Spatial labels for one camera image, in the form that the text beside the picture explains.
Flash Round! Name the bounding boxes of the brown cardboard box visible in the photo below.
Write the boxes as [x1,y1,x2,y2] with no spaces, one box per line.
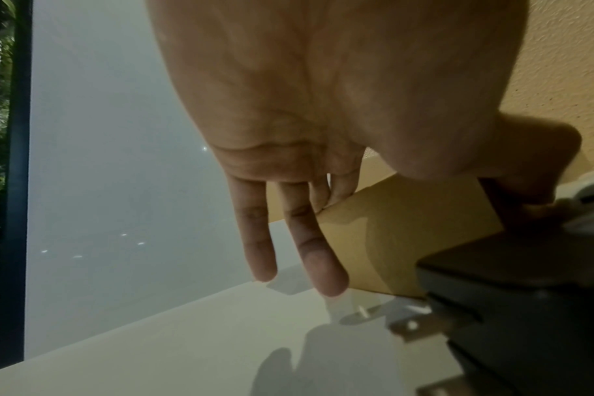
[268,149,505,299]

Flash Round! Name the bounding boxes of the person's left hand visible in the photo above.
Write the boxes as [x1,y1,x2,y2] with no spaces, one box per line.
[145,0,583,297]

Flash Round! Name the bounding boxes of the white plug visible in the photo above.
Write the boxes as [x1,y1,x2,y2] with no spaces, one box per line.
[554,164,594,237]

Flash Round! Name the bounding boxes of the frosted glass window pane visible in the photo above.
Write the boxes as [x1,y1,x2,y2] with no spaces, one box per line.
[23,0,278,361]

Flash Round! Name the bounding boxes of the green plants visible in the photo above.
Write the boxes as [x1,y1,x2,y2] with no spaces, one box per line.
[0,0,17,202]

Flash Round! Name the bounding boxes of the dark blue window frame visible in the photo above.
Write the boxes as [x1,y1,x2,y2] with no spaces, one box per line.
[0,0,33,374]

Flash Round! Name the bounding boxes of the black power adapter plug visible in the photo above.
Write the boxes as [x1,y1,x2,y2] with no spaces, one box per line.
[387,216,594,396]

